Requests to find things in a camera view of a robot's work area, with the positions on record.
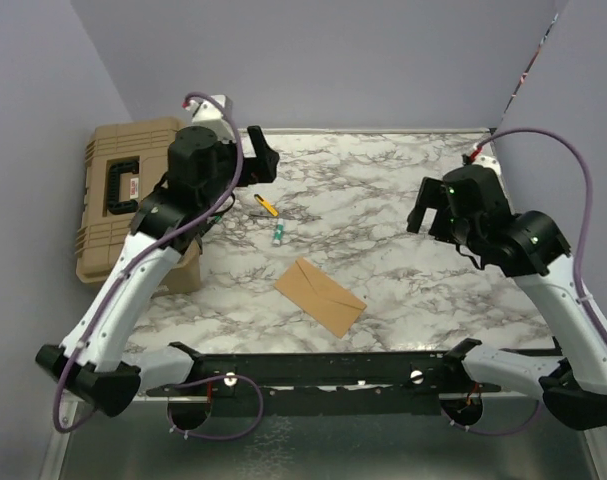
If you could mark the yellow utility knife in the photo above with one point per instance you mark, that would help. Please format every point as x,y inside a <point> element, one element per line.
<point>266,205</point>

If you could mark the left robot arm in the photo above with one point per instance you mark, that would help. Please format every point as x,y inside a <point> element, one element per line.
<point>202,173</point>

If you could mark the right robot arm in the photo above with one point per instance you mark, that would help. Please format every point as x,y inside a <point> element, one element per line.
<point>472,213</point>

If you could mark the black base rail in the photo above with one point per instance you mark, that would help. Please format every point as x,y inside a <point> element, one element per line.
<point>323,384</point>

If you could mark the tan plastic tool case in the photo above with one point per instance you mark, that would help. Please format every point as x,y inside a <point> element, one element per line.
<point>123,163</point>

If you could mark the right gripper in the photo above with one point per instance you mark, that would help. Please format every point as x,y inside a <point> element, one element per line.
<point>432,193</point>

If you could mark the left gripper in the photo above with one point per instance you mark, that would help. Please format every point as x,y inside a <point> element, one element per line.
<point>262,168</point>

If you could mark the green white glue stick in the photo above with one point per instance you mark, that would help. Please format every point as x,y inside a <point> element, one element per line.
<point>278,232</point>

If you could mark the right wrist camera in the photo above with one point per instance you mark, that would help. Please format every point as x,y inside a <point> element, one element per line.
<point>482,158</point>

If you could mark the brown paper envelope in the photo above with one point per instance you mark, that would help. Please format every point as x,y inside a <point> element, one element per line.
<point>319,296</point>

